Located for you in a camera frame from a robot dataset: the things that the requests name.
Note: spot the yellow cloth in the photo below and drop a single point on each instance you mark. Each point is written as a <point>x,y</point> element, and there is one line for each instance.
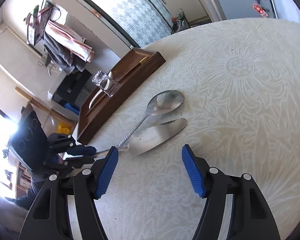
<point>64,128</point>

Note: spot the plastic bags on floor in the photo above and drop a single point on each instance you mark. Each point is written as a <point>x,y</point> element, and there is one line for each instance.
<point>181,20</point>

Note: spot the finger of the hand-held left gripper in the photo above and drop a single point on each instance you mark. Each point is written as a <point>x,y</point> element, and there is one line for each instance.
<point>80,162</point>
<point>82,150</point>

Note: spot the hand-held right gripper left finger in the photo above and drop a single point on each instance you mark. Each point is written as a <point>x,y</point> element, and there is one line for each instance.
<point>107,172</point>

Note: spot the white orange striped towel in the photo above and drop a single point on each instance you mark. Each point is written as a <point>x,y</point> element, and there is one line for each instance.
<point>70,40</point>

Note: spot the white kitchen cabinet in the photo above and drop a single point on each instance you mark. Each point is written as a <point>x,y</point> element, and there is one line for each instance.
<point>185,2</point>

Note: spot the serrated metal cake server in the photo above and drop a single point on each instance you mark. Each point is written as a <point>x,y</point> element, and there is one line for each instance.
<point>155,137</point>

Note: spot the dark wooden tray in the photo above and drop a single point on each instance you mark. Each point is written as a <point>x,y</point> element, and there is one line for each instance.
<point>130,90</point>

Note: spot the wooden pole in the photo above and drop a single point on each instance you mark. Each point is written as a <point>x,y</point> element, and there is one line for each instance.
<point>40,103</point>

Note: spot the white ceramic spoon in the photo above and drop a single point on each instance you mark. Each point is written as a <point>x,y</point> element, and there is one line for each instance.
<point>93,101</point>

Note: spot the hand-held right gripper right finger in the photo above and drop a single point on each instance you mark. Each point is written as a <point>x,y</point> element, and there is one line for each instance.
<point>193,172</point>

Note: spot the patterned sliding door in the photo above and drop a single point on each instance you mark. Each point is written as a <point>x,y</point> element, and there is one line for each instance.
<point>140,12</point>

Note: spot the blue folding chair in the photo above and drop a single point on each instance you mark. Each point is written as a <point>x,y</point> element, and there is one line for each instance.
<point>72,108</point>

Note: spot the black sink cabinet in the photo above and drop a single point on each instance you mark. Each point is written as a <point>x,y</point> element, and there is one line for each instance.
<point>75,85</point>

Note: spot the clear drinking glass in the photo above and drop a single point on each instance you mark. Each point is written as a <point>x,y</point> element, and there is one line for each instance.
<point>106,85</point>

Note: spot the silver refrigerator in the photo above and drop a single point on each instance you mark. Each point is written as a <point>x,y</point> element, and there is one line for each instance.
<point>235,0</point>

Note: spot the white sink basin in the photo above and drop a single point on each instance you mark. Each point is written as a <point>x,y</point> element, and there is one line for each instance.
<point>52,90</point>

